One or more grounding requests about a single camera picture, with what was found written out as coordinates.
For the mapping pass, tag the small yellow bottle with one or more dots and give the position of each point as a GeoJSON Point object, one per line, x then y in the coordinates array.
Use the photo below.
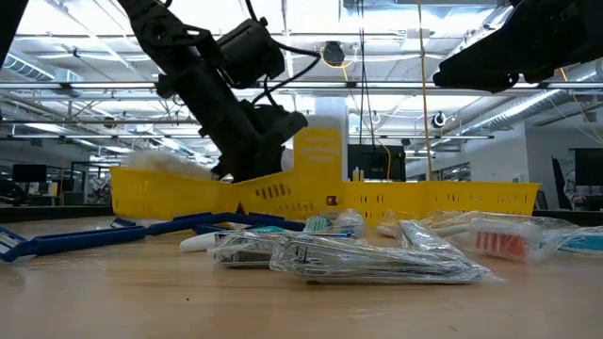
{"type": "Point", "coordinates": [355, 174]}
{"type": "Point", "coordinates": [361, 175]}

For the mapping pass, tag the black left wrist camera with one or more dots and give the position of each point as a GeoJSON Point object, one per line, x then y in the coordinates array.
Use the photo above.
{"type": "Point", "coordinates": [249, 52]}

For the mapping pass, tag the long ceiling light strip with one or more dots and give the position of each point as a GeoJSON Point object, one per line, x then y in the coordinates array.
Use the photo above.
{"type": "Point", "coordinates": [118, 85]}

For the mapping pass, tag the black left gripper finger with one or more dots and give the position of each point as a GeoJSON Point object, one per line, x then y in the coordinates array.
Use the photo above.
{"type": "Point", "coordinates": [254, 162]}
{"type": "Point", "coordinates": [285, 123]}

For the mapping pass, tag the clear bag of cotton pads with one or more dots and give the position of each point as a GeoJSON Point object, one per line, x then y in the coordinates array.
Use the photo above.
{"type": "Point", "coordinates": [190, 170]}
{"type": "Point", "coordinates": [151, 164]}

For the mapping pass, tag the green toothbrush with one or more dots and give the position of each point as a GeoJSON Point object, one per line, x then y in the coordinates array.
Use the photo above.
{"type": "Point", "coordinates": [200, 242]}

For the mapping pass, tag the black wall screen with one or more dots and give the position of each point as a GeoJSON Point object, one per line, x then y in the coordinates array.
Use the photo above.
{"type": "Point", "coordinates": [589, 167]}

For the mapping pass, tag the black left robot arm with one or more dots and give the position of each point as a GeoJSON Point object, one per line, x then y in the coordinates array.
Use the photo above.
{"type": "Point", "coordinates": [155, 28]}

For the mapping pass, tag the white yellow wipes canister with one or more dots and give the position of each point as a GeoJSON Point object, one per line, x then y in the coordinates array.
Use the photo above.
{"type": "Point", "coordinates": [325, 150]}

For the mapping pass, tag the blue disposable razor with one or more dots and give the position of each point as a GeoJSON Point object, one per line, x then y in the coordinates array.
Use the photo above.
{"type": "Point", "coordinates": [264, 219]}
{"type": "Point", "coordinates": [70, 241]}
{"type": "Point", "coordinates": [179, 222]}

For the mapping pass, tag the black leaning panel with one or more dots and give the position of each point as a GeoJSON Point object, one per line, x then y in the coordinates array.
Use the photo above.
{"type": "Point", "coordinates": [561, 188]}

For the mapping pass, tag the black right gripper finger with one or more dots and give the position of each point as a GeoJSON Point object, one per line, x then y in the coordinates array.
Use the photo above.
{"type": "Point", "coordinates": [490, 66]}

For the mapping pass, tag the nail clipper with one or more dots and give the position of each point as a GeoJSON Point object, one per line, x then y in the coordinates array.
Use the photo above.
{"type": "Point", "coordinates": [377, 268]}
{"type": "Point", "coordinates": [424, 240]}
{"type": "Point", "coordinates": [245, 256]}

